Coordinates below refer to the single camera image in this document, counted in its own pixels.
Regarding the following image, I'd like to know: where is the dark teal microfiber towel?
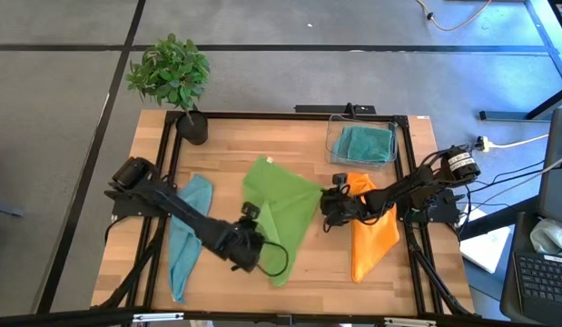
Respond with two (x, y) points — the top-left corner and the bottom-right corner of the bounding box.
(346, 125), (395, 164)

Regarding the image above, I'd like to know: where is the orange microfiber towel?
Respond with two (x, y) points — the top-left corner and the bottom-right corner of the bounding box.
(346, 172), (401, 284)

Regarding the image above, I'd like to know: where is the black plant pot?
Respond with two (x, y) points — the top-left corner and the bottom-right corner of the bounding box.
(175, 110), (210, 146)

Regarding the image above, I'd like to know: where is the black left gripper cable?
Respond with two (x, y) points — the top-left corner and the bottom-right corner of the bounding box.
(255, 240), (290, 278)

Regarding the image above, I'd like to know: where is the black aluminium table frame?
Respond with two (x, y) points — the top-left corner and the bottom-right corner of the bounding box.
(92, 110), (481, 319)

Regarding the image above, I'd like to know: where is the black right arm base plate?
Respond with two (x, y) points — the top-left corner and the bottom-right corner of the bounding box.
(396, 188), (466, 226)

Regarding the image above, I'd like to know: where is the black floor cable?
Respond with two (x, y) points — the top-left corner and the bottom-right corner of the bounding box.
(464, 158), (547, 194)

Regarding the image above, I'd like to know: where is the dark grey floor object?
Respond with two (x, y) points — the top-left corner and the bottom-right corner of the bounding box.
(0, 202), (26, 220)

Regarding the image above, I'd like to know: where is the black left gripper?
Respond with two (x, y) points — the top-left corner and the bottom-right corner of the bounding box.
(219, 201), (266, 274)

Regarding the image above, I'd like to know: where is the grey flat monitor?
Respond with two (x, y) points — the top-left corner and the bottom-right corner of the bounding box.
(536, 107), (562, 228)

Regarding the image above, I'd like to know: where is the black bar behind table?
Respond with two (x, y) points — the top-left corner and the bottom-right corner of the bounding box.
(293, 102), (378, 115)

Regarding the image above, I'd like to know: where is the black laptop keyboard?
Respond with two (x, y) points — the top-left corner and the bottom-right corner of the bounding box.
(500, 211), (562, 326)

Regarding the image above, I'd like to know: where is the clear plastic bin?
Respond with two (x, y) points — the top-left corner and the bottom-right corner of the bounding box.
(324, 113), (399, 172)

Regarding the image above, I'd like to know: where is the black overhead crossbeam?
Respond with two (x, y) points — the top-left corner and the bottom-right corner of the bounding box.
(0, 307), (562, 327)

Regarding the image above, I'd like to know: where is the grey floor cable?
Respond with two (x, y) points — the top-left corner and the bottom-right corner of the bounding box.
(470, 152), (562, 210)

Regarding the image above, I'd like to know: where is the green artificial plant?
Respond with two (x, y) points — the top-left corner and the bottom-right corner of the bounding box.
(124, 32), (212, 124)

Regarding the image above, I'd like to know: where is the yellow white power plug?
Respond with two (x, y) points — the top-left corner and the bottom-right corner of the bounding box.
(474, 134), (495, 154)

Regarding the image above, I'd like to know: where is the pale crumpled cloth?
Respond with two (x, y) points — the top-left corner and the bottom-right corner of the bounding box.
(528, 217), (562, 258)

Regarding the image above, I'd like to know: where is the yellow floor cable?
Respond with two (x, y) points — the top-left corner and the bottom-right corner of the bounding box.
(415, 0), (494, 33)

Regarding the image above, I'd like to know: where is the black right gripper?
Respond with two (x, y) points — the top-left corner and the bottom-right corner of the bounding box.
(320, 172), (372, 233)

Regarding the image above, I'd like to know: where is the white flat box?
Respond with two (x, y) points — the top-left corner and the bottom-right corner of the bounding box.
(458, 206), (512, 275)

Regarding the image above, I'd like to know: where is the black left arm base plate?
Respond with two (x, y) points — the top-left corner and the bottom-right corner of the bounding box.
(104, 180), (177, 218)

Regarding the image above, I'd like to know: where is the green microfiber towel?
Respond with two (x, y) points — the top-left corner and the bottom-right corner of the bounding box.
(242, 155), (324, 288)

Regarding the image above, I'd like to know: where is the white floor cable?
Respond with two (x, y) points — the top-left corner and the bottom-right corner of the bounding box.
(488, 134), (550, 150)

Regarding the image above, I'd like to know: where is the silver metal bracket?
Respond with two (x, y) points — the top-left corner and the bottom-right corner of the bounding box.
(132, 312), (185, 324)
(382, 316), (438, 327)

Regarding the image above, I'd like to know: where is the black desk frame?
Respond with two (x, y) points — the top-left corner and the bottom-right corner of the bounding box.
(478, 84), (562, 123)

